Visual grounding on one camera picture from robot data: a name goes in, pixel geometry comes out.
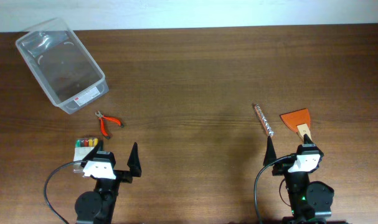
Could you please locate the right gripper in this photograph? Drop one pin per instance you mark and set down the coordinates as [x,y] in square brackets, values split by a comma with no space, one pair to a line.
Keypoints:
[269,155]

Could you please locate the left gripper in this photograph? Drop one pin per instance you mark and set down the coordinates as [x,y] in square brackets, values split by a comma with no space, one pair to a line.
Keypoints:
[134,165]

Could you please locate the clear case of coloured bits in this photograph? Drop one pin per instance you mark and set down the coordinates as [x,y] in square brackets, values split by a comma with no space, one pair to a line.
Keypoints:
[83,146]

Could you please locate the clear plastic container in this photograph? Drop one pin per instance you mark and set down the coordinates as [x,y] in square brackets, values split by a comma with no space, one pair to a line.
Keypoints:
[63,67]

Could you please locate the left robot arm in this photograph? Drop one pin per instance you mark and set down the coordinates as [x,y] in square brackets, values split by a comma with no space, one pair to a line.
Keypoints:
[97,206]

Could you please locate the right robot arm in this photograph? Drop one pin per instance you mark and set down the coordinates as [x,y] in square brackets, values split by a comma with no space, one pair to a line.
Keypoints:
[310,202]

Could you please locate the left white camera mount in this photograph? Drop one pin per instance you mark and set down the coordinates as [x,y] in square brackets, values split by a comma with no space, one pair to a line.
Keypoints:
[99,170]

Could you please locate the orange socket rail with sockets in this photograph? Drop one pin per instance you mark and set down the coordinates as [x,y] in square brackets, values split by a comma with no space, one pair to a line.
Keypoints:
[263,120]

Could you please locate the orange scraper with wooden handle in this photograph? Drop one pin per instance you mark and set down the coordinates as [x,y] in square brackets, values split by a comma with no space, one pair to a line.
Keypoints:
[299,122]

